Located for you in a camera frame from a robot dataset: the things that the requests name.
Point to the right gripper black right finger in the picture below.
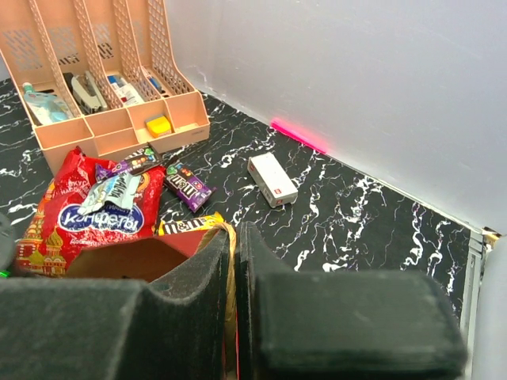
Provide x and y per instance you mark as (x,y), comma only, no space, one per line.
(371,324)

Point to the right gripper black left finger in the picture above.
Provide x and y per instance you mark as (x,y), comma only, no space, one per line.
(67,328)

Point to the red candy bag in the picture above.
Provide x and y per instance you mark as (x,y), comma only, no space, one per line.
(57,233)

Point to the red brown paper bag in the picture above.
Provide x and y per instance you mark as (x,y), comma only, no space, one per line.
(158,253)

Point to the yellow peanut candy packet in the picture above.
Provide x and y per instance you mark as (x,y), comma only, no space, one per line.
(205,222)

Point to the silver blue snack wrapper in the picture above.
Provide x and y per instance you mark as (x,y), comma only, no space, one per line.
(114,194)

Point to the purple candy packet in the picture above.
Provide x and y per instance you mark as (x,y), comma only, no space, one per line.
(189,188)

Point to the brown chocolate candy packet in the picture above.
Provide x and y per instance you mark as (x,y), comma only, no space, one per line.
(138,162)

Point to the small white red box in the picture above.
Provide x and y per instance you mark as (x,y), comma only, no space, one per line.
(272,180)

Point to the blue white item in organizer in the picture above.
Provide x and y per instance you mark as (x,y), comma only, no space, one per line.
(45,107)

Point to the orange yellow block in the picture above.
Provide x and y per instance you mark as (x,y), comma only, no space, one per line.
(159,126)

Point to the grey stapler in organizer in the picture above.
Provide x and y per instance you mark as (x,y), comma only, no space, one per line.
(87,94)

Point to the white packet in organizer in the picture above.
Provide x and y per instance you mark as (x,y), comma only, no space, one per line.
(125,90)

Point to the pink plastic file organizer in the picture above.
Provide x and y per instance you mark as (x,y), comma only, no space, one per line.
(46,43)

